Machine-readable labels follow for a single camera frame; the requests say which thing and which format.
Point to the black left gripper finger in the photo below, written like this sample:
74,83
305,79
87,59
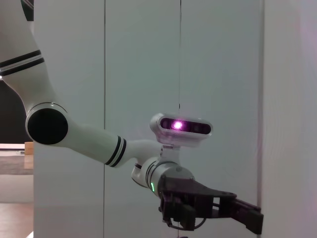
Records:
252,221
247,206

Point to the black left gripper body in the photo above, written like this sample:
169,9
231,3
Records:
193,198

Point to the small wooden block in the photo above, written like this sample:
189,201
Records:
29,148

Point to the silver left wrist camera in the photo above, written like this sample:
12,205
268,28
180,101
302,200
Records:
183,126

